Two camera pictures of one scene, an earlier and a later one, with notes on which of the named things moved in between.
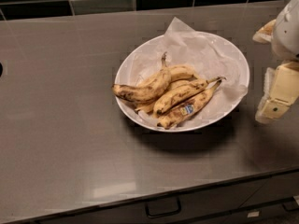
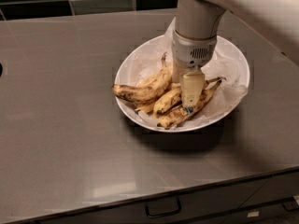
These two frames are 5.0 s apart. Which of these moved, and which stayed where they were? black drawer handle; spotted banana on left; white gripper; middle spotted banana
Moved: white gripper
Stayed: spotted banana on left; black drawer handle; middle spotted banana
